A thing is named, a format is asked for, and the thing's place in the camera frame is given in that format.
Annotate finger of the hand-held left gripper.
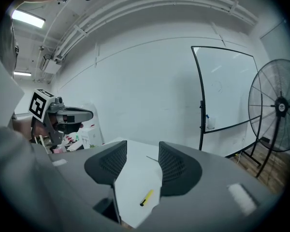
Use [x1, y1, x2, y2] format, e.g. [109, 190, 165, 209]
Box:
[58, 122, 85, 135]

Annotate yellow black marker pen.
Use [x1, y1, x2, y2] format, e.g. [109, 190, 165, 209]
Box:
[139, 189, 155, 207]

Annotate colourful clutter pile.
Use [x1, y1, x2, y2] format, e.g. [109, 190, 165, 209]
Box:
[49, 131, 85, 155]

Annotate clear plastic water bottle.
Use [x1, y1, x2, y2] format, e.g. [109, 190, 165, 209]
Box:
[82, 102, 102, 130]

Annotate person's grey shirt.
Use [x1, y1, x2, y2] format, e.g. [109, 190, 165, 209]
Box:
[0, 14, 20, 78]

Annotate person's left forearm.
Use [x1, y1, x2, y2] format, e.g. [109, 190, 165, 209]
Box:
[11, 116, 48, 141]

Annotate black pedestal fan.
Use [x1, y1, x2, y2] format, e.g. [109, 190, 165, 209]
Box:
[247, 58, 290, 179]

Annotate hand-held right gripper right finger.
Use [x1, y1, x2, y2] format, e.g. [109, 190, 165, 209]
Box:
[135, 141, 280, 232]

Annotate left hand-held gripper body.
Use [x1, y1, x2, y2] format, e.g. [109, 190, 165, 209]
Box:
[28, 88, 94, 147]

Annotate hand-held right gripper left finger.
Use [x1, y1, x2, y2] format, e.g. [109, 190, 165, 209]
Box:
[49, 140, 128, 225]

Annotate white marker cup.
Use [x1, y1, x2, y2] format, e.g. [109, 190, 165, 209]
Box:
[205, 114, 217, 131]

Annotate white ceiling pipes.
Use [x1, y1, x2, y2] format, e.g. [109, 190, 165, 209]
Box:
[54, 0, 259, 60]

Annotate whiteboard on black stand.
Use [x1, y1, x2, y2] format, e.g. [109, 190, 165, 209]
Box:
[190, 45, 263, 166]

